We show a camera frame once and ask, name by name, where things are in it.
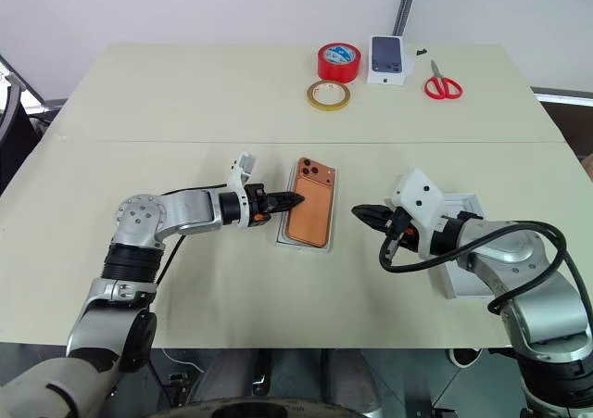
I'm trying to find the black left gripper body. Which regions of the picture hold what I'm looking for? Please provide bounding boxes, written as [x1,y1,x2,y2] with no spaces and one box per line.
[244,183,276,229]

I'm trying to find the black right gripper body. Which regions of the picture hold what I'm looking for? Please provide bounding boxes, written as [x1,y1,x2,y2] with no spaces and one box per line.
[382,206,419,251]

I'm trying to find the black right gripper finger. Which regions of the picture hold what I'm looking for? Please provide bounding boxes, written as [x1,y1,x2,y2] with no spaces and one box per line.
[351,204,396,221]
[359,216,395,235]

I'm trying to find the orange smartphone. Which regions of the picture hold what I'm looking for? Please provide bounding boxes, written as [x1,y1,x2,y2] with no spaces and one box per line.
[284,156,338,249]

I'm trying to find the white phone box base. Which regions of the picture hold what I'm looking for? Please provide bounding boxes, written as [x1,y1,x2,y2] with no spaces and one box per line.
[275,159,342,255]

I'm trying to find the white phone box lid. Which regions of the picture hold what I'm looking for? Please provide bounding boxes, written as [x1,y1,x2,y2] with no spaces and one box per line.
[434,192,500,301]

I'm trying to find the white box with phone print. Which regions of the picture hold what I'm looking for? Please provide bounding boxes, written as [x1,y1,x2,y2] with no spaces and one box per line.
[366,33,415,87]

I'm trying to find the yellow tape roll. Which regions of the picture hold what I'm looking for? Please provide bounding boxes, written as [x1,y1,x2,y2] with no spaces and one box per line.
[304,79,352,113]

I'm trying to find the red tape roll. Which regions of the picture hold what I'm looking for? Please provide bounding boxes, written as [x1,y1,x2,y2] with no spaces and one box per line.
[317,42,362,85]

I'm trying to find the white rounded floor object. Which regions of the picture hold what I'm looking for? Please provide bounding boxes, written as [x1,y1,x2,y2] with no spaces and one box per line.
[446,347,484,369]

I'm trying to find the grey robot lower body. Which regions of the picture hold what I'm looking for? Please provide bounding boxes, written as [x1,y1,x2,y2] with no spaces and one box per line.
[187,347,388,418]

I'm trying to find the dark wooden side furniture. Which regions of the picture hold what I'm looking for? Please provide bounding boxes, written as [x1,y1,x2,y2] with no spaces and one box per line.
[530,90,593,181]

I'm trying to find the black office chair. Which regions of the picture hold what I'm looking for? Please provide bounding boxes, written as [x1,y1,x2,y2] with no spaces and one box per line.
[0,54,67,197]

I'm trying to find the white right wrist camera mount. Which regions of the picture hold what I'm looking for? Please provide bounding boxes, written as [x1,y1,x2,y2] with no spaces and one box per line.
[390,168,448,260]

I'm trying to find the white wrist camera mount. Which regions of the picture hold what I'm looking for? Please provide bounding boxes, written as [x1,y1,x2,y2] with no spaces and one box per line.
[228,151,260,230]
[390,168,448,260]

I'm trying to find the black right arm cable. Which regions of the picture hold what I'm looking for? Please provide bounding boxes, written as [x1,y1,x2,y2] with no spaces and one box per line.
[378,220,593,341]

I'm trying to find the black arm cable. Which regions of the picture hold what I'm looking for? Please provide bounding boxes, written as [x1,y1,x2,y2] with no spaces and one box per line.
[378,220,593,341]
[155,183,230,287]

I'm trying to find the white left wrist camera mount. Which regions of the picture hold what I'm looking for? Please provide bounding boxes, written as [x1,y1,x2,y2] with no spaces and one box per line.
[228,151,260,230]

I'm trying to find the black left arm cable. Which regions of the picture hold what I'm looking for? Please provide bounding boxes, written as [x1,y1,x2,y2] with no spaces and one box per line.
[155,183,230,287]

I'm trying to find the red handled scissors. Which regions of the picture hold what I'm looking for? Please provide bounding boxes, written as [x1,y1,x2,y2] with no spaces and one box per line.
[423,58,465,101]

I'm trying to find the white floor cable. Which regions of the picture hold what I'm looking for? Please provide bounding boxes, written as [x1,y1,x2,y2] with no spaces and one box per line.
[159,347,208,374]

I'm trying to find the grey metal wall rail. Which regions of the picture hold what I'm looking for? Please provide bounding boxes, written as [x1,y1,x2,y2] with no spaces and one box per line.
[392,0,423,37]

